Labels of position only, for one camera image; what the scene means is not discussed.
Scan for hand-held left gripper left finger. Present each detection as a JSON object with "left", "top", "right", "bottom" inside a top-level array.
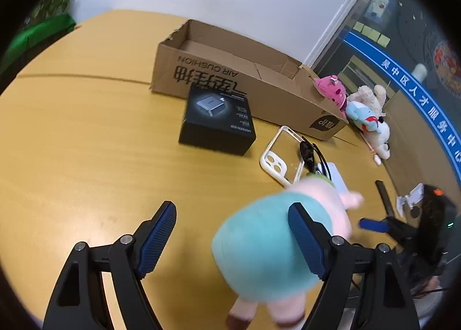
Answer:
[{"left": 43, "top": 201, "right": 177, "bottom": 330}]

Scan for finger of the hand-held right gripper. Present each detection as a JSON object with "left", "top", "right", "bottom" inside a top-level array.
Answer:
[{"left": 359, "top": 218, "right": 397, "bottom": 235}]

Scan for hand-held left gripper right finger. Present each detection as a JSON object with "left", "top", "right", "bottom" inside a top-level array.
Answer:
[{"left": 288, "top": 202, "right": 420, "bottom": 330}]

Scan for pink pig plush teal dress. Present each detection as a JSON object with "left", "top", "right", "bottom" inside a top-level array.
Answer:
[{"left": 212, "top": 175, "right": 365, "bottom": 329}]

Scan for black sunglasses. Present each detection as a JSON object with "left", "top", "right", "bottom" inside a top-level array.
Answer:
[{"left": 299, "top": 136, "right": 330, "bottom": 177}]

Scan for brown cardboard box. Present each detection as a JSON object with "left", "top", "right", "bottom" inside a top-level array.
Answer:
[{"left": 149, "top": 19, "right": 350, "bottom": 142}]

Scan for black flat bar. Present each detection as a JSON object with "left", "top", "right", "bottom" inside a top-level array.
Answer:
[{"left": 375, "top": 181, "right": 396, "bottom": 218}]

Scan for white rectangular box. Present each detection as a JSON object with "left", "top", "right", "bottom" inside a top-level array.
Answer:
[{"left": 313, "top": 162, "right": 352, "bottom": 202}]

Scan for thin pink white stick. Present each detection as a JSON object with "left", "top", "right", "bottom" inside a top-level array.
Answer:
[{"left": 364, "top": 132, "right": 383, "bottom": 167}]

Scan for white phone case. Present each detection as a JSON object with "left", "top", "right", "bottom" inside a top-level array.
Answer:
[{"left": 259, "top": 126, "right": 307, "bottom": 187}]

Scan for white spotted dog plush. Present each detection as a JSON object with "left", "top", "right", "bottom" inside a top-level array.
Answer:
[{"left": 364, "top": 117, "right": 392, "bottom": 160}]

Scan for blue elephant plush toy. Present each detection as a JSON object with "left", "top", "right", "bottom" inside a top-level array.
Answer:
[{"left": 345, "top": 101, "right": 379, "bottom": 132}]

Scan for black product box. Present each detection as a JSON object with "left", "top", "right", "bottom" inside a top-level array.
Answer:
[{"left": 178, "top": 84, "right": 257, "bottom": 156}]

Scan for beige plush toy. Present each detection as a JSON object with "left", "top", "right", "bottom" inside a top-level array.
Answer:
[{"left": 347, "top": 84, "right": 388, "bottom": 115}]

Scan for wooden desk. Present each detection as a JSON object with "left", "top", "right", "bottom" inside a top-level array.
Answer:
[{"left": 0, "top": 10, "right": 426, "bottom": 330}]

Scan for pink plush toy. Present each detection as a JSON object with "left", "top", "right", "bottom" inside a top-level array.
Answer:
[{"left": 313, "top": 75, "right": 348, "bottom": 111}]

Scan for blue banner strip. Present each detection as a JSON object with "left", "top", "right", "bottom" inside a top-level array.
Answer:
[{"left": 342, "top": 29, "right": 461, "bottom": 187}]

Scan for round window decal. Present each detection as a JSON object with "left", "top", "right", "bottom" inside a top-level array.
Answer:
[{"left": 396, "top": 0, "right": 461, "bottom": 95}]

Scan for row of yellow sticky notes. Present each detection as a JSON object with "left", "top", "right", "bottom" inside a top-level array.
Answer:
[{"left": 352, "top": 21, "right": 392, "bottom": 47}]

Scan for cartoon window sticker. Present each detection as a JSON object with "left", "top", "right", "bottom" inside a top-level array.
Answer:
[{"left": 366, "top": 0, "right": 399, "bottom": 23}]

